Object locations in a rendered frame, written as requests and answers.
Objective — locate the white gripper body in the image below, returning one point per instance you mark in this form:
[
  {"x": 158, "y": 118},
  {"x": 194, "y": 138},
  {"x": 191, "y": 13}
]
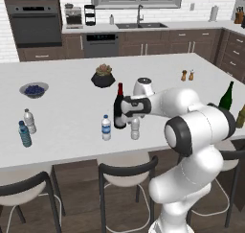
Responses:
[{"x": 125, "y": 107}]

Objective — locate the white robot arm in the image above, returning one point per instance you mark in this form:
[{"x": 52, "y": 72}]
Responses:
[{"x": 191, "y": 179}]

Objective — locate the dark wine bottle red cap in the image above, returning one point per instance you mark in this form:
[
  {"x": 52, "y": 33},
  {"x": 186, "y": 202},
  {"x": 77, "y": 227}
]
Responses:
[{"x": 118, "y": 102}]

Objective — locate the water bottle blue label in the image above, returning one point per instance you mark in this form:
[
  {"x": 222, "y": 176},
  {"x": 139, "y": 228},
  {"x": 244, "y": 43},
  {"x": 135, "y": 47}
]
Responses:
[{"x": 106, "y": 129}]

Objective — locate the black plant pot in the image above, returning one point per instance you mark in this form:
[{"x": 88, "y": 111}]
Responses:
[{"x": 102, "y": 80}]

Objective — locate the succulent plant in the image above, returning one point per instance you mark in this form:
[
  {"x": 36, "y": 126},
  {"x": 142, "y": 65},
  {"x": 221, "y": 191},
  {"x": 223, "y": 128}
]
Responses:
[{"x": 104, "y": 69}]

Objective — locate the dishwasher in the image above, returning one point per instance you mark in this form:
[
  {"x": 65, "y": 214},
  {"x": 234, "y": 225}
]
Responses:
[{"x": 101, "y": 46}]

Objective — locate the brown pepper shaker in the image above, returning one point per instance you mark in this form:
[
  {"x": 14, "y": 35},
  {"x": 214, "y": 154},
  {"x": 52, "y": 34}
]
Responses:
[{"x": 183, "y": 76}]

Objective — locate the brown salt shaker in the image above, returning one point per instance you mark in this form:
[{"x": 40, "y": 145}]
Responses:
[{"x": 191, "y": 75}]

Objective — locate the brown lower cupboard run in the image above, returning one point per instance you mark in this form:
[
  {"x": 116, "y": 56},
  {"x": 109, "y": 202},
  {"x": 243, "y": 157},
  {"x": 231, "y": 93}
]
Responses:
[{"x": 166, "y": 43}]

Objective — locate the dark sink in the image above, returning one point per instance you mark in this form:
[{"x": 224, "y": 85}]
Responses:
[{"x": 140, "y": 25}]

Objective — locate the grey bowl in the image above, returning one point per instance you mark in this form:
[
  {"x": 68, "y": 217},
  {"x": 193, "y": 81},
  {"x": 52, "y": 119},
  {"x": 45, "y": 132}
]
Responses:
[{"x": 43, "y": 86}]

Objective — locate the soap dispenser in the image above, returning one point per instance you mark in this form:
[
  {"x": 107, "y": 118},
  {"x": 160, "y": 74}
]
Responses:
[{"x": 111, "y": 20}]

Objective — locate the dark tap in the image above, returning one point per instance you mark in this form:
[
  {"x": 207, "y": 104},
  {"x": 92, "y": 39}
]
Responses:
[{"x": 139, "y": 14}]

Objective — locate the blueberries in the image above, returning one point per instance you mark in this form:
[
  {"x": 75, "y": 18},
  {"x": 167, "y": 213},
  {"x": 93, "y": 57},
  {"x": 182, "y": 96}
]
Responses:
[{"x": 34, "y": 89}]

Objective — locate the brown cupboard under oven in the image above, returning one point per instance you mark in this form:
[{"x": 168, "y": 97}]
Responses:
[{"x": 48, "y": 53}]

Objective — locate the black small appliance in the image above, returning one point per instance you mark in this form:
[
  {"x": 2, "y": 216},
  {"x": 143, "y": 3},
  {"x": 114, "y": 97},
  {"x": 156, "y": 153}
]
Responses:
[{"x": 90, "y": 15}]

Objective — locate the green glass bottle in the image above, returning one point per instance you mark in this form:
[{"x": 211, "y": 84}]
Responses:
[{"x": 227, "y": 99}]

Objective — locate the coffee machine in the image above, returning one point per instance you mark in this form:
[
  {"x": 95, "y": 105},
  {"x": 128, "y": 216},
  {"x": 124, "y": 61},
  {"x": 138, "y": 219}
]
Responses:
[{"x": 74, "y": 18}]

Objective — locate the blue plastic bottle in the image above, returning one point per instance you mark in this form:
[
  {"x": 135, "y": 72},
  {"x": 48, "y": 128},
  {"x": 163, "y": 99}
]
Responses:
[{"x": 25, "y": 136}]

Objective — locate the olive glass bottle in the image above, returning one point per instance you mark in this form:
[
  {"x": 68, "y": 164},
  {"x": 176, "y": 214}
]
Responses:
[{"x": 241, "y": 117}]

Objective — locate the brown side cupboard run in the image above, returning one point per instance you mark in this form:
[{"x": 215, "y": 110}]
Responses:
[{"x": 234, "y": 54}]

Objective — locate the built-in oven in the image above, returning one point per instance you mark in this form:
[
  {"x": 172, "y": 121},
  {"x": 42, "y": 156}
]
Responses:
[{"x": 34, "y": 26}]

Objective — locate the paper towel roll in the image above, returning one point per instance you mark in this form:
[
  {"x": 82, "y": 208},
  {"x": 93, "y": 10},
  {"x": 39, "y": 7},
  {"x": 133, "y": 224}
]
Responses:
[{"x": 213, "y": 13}]

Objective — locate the knife block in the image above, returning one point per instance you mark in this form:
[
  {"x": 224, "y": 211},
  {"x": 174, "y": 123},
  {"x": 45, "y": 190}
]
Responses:
[{"x": 239, "y": 17}]

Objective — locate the white stool black frame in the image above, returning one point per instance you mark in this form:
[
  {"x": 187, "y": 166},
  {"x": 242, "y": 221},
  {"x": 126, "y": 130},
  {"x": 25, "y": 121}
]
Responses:
[
  {"x": 22, "y": 192},
  {"x": 232, "y": 161},
  {"x": 126, "y": 174}
]

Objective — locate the wall outlet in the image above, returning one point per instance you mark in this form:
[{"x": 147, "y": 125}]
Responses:
[{"x": 192, "y": 6}]

